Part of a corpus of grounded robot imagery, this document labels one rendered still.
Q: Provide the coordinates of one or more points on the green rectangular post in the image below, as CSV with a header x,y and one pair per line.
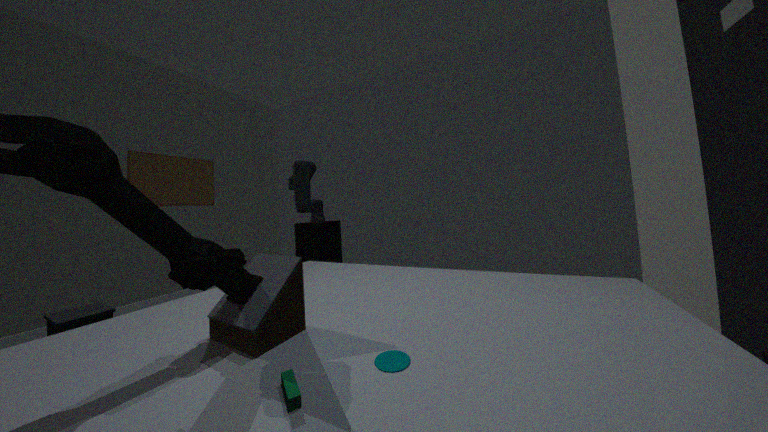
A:
x,y
291,390

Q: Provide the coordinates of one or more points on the teal flat circle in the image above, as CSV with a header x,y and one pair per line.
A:
x,y
392,361

